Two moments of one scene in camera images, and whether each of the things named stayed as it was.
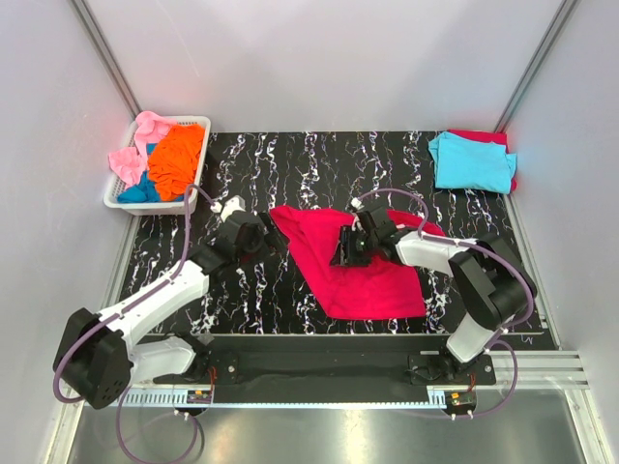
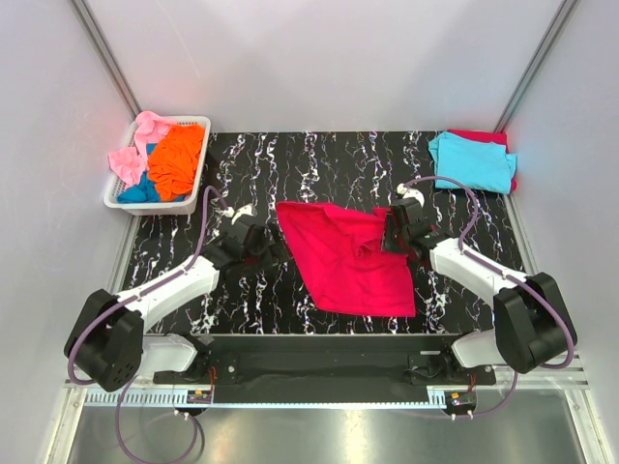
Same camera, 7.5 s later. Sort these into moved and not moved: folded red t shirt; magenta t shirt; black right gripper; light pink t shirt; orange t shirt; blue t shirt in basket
Moved: black right gripper; magenta t shirt
Not moved: light pink t shirt; folded red t shirt; blue t shirt in basket; orange t shirt
